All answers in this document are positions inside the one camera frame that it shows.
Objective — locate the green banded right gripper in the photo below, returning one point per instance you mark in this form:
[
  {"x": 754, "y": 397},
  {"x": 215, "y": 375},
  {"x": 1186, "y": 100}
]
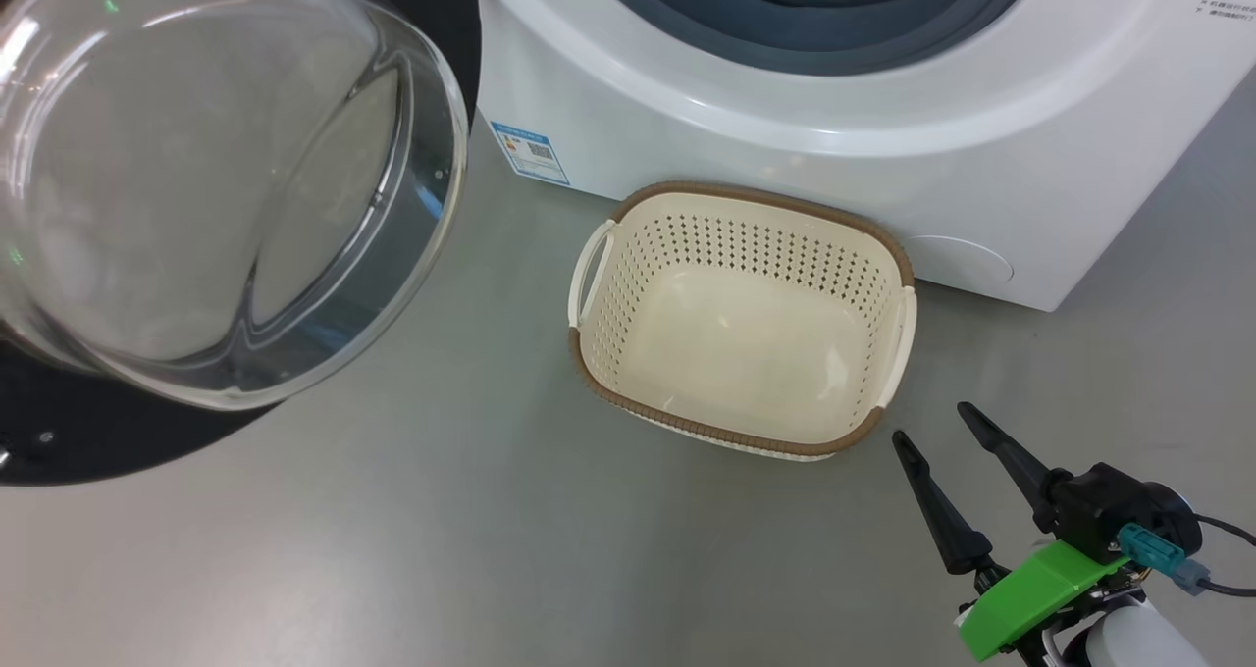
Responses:
[{"x": 1030, "y": 593}]

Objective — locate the white front-load washing machine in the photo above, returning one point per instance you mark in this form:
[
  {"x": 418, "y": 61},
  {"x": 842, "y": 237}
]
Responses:
[{"x": 785, "y": 128}]

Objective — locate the dark round glass washer door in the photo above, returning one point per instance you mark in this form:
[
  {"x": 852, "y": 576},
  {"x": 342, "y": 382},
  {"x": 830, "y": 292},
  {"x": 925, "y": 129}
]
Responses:
[{"x": 196, "y": 157}]

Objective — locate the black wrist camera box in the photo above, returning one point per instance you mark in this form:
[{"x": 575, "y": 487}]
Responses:
[{"x": 1109, "y": 510}]

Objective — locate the blue energy label sticker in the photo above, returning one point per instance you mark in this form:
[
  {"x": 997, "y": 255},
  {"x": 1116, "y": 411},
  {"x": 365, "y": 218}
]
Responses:
[{"x": 530, "y": 152}]

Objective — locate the cream perforated laundry basket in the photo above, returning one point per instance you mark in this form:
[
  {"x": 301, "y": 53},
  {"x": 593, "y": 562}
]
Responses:
[{"x": 746, "y": 343}]

